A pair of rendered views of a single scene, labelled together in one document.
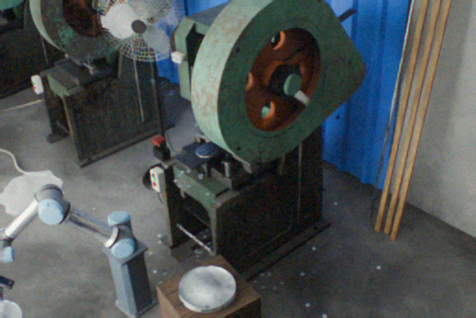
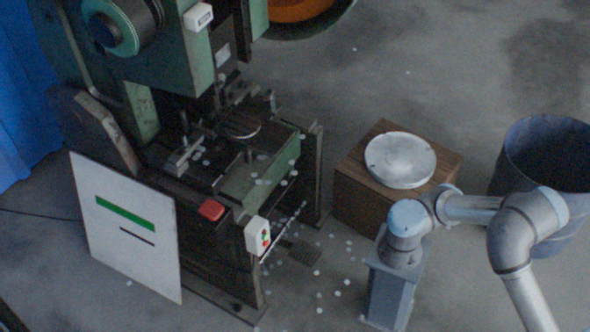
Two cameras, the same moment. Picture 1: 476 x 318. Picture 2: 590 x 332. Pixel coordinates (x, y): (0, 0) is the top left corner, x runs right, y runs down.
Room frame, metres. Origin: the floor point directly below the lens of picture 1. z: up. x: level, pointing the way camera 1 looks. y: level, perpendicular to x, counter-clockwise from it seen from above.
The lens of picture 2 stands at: (3.08, 1.09, 2.14)
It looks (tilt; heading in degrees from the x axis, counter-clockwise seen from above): 49 degrees down; 246
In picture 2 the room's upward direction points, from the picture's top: 3 degrees counter-clockwise
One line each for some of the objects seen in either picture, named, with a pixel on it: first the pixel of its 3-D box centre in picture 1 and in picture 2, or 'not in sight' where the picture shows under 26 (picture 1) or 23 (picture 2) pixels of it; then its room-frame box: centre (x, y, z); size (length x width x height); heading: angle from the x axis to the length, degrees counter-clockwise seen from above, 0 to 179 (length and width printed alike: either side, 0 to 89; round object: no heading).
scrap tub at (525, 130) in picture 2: not in sight; (542, 189); (1.51, 0.22, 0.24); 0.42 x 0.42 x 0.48
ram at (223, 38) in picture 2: not in sight; (212, 57); (2.69, -0.29, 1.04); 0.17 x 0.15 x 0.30; 122
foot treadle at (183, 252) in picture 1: (212, 237); (257, 231); (2.64, -0.21, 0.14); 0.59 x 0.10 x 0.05; 122
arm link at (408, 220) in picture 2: (120, 225); (406, 223); (2.30, 0.30, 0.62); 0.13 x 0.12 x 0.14; 5
